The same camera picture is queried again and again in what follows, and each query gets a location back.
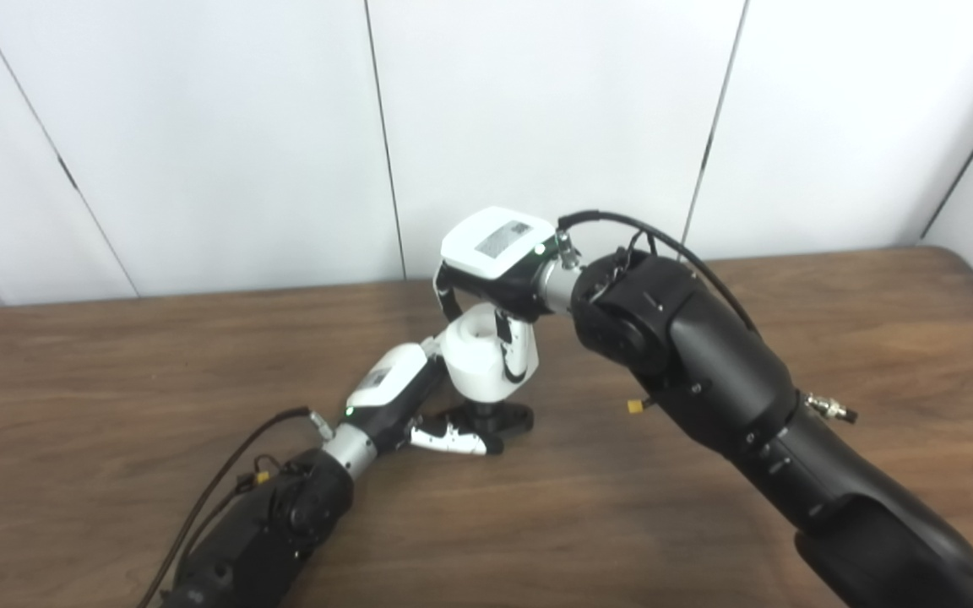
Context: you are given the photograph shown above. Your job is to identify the black plastic holder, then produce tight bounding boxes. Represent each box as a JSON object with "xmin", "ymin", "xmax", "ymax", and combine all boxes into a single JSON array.
[{"xmin": 436, "ymin": 397, "xmax": 535, "ymax": 440}]

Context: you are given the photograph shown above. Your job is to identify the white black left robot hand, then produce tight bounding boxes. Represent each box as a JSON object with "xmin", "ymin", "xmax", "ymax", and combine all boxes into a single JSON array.
[{"xmin": 343, "ymin": 336, "xmax": 506, "ymax": 457}]

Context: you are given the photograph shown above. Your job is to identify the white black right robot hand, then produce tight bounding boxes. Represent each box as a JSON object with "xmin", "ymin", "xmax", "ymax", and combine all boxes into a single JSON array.
[{"xmin": 432, "ymin": 206, "xmax": 568, "ymax": 383}]

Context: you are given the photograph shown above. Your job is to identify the round white plastic piece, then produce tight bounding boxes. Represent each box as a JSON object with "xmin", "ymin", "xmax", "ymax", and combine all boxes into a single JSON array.
[{"xmin": 436, "ymin": 304, "xmax": 540, "ymax": 402}]

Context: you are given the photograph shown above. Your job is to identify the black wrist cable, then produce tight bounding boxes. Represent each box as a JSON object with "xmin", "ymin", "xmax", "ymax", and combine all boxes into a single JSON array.
[
  {"xmin": 556, "ymin": 210, "xmax": 859, "ymax": 425},
  {"xmin": 136, "ymin": 407, "xmax": 334, "ymax": 608}
]

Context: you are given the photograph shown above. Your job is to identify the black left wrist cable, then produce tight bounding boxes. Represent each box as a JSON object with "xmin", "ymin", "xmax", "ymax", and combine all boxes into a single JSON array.
[{"xmin": 136, "ymin": 407, "xmax": 334, "ymax": 608}]

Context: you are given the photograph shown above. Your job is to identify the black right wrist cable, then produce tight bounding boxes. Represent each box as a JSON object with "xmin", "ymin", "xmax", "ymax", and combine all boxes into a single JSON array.
[{"xmin": 556, "ymin": 210, "xmax": 859, "ymax": 425}]

